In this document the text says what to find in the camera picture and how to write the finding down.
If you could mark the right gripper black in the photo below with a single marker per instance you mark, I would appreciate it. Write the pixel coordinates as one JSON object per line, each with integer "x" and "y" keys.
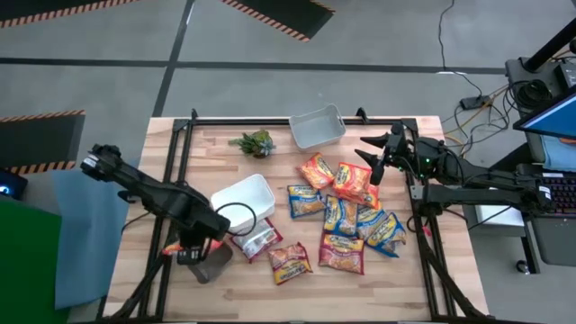
{"x": 398, "y": 150}

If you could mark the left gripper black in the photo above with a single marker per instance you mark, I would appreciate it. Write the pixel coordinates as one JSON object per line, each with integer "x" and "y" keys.
{"x": 192, "y": 254}

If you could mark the orange Maruchan noodle packet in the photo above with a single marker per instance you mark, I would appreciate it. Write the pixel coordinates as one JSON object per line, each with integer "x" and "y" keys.
{"x": 351, "y": 180}
{"x": 372, "y": 197}
{"x": 170, "y": 249}
{"x": 316, "y": 171}

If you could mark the blue Maruchan noodle packet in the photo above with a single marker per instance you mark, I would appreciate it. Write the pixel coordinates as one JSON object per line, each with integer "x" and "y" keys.
{"x": 305, "y": 201}
{"x": 388, "y": 234}
{"x": 368, "y": 218}
{"x": 339, "y": 216}

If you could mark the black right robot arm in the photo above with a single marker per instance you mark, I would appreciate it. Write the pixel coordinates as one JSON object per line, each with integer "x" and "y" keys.
{"x": 472, "y": 173}

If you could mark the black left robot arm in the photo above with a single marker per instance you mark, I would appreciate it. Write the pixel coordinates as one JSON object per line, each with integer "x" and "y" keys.
{"x": 148, "y": 193}

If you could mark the gray plastic bin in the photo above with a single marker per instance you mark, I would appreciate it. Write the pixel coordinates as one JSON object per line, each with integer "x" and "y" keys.
{"x": 213, "y": 269}

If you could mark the white plastic bin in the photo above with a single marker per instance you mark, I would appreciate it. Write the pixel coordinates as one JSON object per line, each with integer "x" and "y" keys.
{"x": 245, "y": 198}
{"x": 317, "y": 128}

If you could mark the small red clip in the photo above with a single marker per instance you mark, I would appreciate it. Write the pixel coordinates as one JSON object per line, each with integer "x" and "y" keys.
{"x": 426, "y": 231}

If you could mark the blue fabric sheet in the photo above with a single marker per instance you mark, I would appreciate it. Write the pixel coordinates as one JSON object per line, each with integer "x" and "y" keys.
{"x": 90, "y": 234}

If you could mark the black power adapter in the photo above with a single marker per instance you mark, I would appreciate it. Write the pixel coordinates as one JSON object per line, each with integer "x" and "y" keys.
{"x": 473, "y": 102}

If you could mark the small potted succulent plant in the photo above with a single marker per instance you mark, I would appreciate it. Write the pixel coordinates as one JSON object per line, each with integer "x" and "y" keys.
{"x": 256, "y": 144}

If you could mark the white paper sheet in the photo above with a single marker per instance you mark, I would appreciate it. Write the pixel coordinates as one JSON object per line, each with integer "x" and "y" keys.
{"x": 495, "y": 218}

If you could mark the gray equipment cart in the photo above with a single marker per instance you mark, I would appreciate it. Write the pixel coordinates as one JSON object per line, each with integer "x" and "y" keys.
{"x": 515, "y": 72}

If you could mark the black hazard-striped floor mat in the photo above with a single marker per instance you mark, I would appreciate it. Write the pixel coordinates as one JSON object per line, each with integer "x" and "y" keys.
{"x": 54, "y": 6}
{"x": 36, "y": 139}
{"x": 288, "y": 13}

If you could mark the green floor mat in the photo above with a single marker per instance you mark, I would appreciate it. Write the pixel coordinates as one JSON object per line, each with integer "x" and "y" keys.
{"x": 27, "y": 270}

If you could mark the computer monitor blue screen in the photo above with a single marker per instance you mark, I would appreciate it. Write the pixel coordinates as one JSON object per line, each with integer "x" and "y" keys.
{"x": 553, "y": 118}

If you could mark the light blue cloth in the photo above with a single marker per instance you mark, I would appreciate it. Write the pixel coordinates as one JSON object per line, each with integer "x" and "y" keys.
{"x": 560, "y": 155}

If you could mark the black caster wheel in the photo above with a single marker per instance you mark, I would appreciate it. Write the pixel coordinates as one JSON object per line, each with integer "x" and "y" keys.
{"x": 523, "y": 267}

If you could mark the black backlit keyboard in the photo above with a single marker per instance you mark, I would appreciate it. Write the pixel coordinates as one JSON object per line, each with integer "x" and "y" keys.
{"x": 560, "y": 193}

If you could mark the black device with blue light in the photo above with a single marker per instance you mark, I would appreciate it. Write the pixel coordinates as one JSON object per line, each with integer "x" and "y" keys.
{"x": 11, "y": 185}

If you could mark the gray desk shelf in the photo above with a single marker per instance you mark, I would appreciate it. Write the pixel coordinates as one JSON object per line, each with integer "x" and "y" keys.
{"x": 555, "y": 243}

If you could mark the black stand pole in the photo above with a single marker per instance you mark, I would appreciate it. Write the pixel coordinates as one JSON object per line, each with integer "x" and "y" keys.
{"x": 551, "y": 45}

